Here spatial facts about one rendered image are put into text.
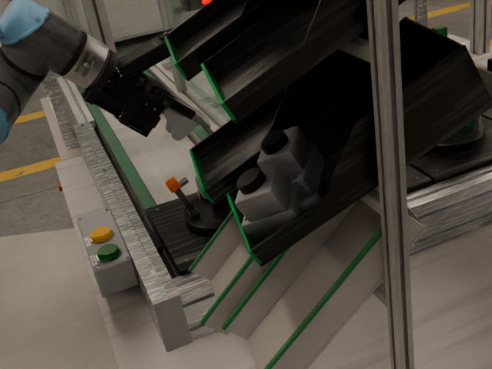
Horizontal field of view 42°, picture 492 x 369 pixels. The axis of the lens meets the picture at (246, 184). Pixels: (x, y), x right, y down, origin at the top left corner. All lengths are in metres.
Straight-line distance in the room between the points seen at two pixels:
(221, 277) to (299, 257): 0.18
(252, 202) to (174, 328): 0.46
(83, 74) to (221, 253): 0.34
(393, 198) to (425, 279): 0.54
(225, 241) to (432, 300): 0.37
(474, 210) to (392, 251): 0.61
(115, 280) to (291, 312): 0.44
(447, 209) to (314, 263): 0.45
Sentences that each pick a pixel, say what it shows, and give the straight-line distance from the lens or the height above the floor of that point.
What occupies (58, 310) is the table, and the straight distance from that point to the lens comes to 1.26.
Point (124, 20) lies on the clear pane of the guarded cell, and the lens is 2.40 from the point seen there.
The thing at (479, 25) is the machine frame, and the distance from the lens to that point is 2.15.
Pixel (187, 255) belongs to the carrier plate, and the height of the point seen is 0.97.
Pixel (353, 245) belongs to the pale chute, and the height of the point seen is 1.13.
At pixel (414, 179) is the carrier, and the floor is 0.97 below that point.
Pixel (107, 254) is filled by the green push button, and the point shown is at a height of 0.97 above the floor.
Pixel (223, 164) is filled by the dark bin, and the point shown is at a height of 1.20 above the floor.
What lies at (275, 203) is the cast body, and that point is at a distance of 0.63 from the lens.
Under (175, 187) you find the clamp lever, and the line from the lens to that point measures 1.12.
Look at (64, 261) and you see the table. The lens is 1.40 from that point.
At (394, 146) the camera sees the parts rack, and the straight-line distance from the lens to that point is 0.61.
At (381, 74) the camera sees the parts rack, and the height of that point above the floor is 1.37.
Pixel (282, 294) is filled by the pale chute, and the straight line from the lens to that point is 0.84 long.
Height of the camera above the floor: 1.57
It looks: 28 degrees down
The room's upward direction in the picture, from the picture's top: 10 degrees counter-clockwise
